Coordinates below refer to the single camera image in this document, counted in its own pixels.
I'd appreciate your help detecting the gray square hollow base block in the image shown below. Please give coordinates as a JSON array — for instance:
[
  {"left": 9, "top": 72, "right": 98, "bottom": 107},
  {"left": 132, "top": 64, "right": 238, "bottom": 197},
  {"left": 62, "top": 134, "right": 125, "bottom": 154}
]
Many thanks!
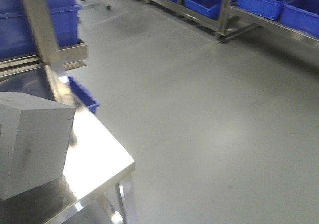
[{"left": 0, "top": 92, "right": 75, "bottom": 200}]

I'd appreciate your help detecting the steel rack with bins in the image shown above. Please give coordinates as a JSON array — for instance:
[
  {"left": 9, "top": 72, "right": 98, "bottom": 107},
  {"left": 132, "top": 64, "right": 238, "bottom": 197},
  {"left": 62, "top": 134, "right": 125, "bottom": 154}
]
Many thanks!
[{"left": 143, "top": 0, "right": 319, "bottom": 49}]

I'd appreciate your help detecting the blue plastic bin right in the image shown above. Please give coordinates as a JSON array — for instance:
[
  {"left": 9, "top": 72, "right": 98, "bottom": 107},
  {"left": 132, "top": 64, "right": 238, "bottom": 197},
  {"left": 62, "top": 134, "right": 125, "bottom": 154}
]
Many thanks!
[{"left": 0, "top": 0, "right": 81, "bottom": 60}]

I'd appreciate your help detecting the stainless steel shelf frame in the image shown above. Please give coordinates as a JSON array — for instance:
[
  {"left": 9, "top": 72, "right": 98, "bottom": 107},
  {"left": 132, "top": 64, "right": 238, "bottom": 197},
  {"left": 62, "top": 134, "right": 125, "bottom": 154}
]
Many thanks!
[{"left": 0, "top": 0, "right": 89, "bottom": 85}]

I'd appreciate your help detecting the blue bin under table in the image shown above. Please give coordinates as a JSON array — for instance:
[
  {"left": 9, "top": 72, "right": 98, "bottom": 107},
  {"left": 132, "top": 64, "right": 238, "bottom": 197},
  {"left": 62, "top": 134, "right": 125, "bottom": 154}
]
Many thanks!
[{"left": 68, "top": 76, "right": 100, "bottom": 115}]

